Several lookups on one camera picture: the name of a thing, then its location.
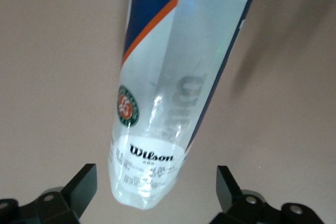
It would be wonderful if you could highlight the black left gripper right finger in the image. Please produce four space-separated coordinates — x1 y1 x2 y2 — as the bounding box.
212 165 323 224

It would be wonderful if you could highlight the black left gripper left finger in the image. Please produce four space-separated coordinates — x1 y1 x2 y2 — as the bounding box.
0 163 98 224

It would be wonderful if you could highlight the clear Wilson tennis ball can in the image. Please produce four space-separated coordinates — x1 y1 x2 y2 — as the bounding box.
108 0 264 210

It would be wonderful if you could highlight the brown table mat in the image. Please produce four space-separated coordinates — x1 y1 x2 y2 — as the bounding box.
0 0 336 224

